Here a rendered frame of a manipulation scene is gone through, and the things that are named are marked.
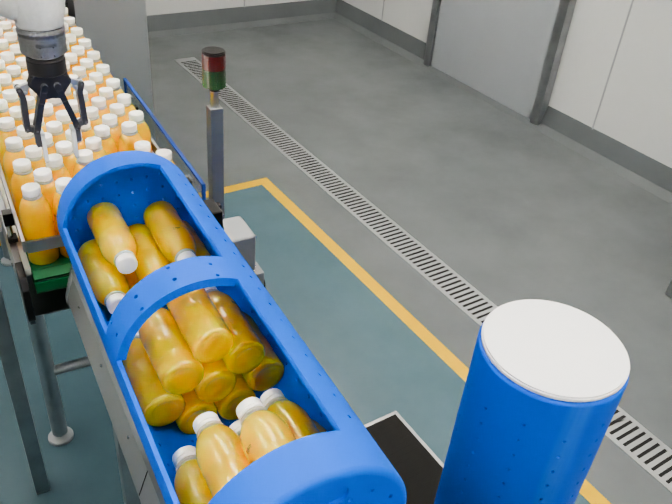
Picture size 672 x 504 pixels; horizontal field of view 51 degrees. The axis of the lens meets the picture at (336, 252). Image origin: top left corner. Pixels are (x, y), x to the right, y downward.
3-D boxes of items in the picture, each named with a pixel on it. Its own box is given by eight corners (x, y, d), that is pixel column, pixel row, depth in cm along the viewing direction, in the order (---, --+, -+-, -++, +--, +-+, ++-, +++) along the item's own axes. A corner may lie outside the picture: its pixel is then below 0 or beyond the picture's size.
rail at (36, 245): (28, 253, 157) (25, 242, 155) (27, 251, 158) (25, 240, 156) (198, 218, 174) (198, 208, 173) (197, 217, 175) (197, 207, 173)
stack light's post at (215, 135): (217, 391, 255) (210, 110, 192) (213, 384, 257) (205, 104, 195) (227, 388, 256) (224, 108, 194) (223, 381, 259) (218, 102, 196)
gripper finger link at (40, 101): (49, 86, 142) (42, 84, 142) (40, 136, 147) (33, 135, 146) (46, 79, 145) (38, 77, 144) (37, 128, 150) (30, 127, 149)
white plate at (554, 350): (655, 350, 134) (653, 355, 134) (531, 281, 149) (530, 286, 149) (584, 424, 117) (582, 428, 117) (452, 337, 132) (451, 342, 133)
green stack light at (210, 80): (207, 91, 187) (206, 73, 184) (198, 82, 192) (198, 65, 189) (229, 88, 190) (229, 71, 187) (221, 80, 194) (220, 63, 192)
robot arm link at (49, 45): (69, 30, 136) (73, 60, 139) (59, 16, 142) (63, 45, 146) (19, 34, 132) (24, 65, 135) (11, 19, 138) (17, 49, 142)
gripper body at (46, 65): (25, 62, 136) (33, 106, 141) (70, 57, 140) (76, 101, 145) (19, 49, 141) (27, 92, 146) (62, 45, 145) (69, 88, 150)
